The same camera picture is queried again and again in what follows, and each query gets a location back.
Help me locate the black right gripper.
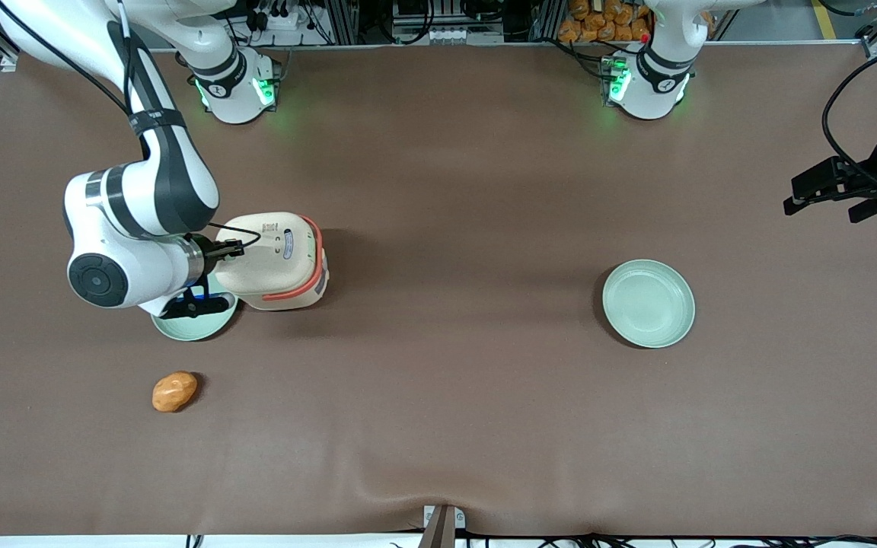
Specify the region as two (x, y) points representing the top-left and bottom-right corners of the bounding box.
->
(201, 238), (246, 265)

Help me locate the cream rice cooker orange handle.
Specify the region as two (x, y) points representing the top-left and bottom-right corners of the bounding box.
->
(214, 212), (329, 311)

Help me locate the pale green round plate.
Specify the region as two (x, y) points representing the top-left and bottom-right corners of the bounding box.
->
(602, 260), (696, 349)
(151, 272), (240, 342)

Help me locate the orange brown bread roll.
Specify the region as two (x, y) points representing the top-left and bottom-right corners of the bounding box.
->
(152, 371), (199, 413)

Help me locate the yellow floor tape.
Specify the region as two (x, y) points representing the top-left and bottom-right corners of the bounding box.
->
(812, 0), (840, 40)

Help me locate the white power strip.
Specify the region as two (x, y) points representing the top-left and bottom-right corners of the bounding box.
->
(252, 0), (314, 33)

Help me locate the brown table mat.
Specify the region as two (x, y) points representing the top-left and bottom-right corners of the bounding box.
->
(0, 42), (877, 537)

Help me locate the pile of orange bread toys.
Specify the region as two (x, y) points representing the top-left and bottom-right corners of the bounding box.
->
(558, 0), (652, 43)

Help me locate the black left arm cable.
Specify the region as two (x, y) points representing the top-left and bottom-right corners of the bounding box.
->
(821, 38), (877, 191)

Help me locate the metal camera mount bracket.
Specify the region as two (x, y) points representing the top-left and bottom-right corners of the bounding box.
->
(417, 505), (467, 548)

